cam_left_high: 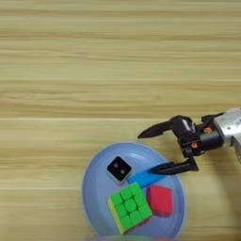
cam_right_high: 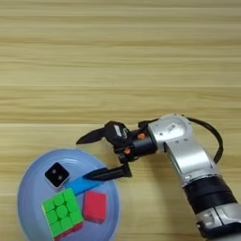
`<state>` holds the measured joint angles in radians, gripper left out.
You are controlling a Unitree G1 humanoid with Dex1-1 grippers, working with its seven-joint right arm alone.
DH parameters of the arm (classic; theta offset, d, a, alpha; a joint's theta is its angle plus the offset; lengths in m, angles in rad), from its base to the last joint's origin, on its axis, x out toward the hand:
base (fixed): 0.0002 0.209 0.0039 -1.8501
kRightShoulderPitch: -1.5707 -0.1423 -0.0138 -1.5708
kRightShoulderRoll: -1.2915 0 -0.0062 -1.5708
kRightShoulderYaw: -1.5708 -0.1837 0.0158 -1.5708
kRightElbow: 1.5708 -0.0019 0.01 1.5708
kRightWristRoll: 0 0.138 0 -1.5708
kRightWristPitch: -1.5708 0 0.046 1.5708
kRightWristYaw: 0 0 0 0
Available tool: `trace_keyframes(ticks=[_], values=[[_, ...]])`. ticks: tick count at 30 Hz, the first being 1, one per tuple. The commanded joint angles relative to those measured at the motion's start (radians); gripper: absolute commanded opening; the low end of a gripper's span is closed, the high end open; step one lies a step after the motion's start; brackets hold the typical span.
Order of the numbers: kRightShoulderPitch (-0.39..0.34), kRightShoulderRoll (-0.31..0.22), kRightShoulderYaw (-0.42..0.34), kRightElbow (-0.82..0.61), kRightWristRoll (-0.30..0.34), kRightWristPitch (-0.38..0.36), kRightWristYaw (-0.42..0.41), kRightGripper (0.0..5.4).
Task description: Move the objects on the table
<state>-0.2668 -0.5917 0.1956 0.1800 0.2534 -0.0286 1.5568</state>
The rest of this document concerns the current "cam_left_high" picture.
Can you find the black cube with white base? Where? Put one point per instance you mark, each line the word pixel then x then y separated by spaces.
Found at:
pixel 118 168

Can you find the black box with white label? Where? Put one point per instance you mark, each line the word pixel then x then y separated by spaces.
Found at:
pixel 185 125

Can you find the green-faced Rubik's cube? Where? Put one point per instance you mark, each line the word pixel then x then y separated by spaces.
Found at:
pixel 130 207

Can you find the blue rectangular block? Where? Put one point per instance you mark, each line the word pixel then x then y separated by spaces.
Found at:
pixel 146 179

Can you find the red block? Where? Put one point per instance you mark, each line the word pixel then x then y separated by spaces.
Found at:
pixel 160 200

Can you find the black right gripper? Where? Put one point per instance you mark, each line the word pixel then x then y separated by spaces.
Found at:
pixel 205 139

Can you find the blue round plate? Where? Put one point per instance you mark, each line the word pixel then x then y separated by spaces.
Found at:
pixel 97 194

